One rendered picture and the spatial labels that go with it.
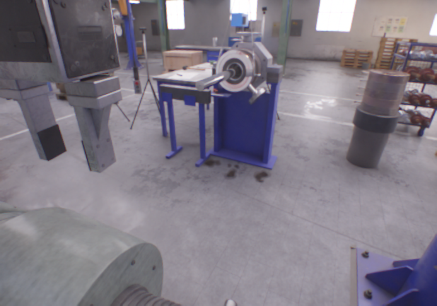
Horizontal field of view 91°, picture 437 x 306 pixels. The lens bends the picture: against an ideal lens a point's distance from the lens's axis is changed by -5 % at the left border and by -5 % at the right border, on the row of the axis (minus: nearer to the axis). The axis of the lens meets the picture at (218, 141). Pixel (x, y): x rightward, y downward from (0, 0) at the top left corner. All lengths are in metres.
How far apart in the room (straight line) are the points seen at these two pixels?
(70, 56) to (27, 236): 0.29
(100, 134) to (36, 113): 0.16
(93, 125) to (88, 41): 0.15
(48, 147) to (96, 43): 0.27
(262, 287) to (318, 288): 0.35
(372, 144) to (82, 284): 2.92
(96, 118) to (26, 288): 0.27
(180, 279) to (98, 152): 1.33
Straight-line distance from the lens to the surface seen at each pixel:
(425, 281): 1.61
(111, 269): 0.41
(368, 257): 2.03
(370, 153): 3.08
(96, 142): 0.49
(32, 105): 0.59
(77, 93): 0.45
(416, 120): 4.43
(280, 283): 1.73
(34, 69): 0.45
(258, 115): 2.66
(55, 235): 0.47
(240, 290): 1.67
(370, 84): 2.91
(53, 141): 0.62
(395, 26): 13.96
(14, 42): 0.46
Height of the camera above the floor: 1.45
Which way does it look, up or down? 27 degrees down
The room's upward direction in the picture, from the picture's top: straight up
